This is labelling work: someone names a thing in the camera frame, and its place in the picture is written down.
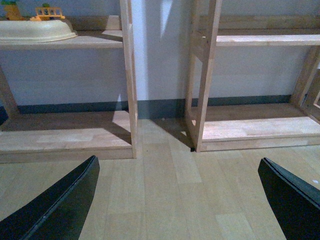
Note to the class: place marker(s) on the yellow toy fence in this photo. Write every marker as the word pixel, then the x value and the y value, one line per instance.
pixel 47 13

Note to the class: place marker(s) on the yellow toy palm tree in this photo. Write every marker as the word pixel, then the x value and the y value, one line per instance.
pixel 12 12

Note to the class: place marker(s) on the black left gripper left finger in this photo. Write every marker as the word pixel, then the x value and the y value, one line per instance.
pixel 58 213

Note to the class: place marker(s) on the wooden shelf unit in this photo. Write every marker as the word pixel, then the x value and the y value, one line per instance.
pixel 74 98
pixel 252 64

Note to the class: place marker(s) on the cream plastic toy base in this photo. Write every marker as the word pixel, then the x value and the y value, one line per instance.
pixel 27 31

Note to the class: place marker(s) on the right wooden shelf unit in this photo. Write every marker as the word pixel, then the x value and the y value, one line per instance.
pixel 252 64

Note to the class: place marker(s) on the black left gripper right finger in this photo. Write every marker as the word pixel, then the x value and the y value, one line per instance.
pixel 294 202

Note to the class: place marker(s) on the left wooden shelf unit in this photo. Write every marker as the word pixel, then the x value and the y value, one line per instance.
pixel 74 98

